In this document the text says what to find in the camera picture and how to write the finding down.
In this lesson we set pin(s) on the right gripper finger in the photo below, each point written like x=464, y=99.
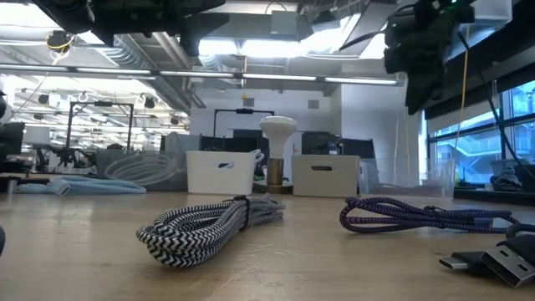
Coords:
x=422, y=83

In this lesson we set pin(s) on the white plastic bin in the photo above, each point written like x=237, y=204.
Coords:
x=209, y=180

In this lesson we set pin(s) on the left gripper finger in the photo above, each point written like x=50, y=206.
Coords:
x=200, y=29

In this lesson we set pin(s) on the clear plastic bin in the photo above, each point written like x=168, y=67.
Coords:
x=401, y=184

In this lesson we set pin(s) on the white bulb on brass socket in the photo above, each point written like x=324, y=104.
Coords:
x=278, y=134

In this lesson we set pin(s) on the dark grey translucent bin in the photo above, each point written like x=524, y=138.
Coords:
x=181, y=167

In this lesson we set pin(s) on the black background machine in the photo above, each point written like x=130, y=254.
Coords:
x=10, y=142

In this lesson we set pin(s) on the black yellow hanging reel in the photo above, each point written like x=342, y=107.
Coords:
x=58, y=41

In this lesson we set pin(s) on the black white striped bundle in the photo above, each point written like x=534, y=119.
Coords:
x=505, y=180

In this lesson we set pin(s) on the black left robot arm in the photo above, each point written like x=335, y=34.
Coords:
x=67, y=14

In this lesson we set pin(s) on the person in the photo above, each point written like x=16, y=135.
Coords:
x=115, y=147

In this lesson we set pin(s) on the light grey plastic bin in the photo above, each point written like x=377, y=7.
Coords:
x=334, y=180

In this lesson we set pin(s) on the grey ceiling junction box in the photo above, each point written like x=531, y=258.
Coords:
x=284, y=23

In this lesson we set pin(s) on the dark side bench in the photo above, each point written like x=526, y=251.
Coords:
x=493, y=195

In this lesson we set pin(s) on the long ceiling light bar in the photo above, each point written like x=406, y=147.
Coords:
x=276, y=77

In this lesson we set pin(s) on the black metal frame stand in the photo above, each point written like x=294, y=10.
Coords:
x=100, y=103
x=244, y=111

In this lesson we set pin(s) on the large window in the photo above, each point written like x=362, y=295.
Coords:
x=468, y=154

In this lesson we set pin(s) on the black equipment stack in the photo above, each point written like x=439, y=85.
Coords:
x=322, y=144

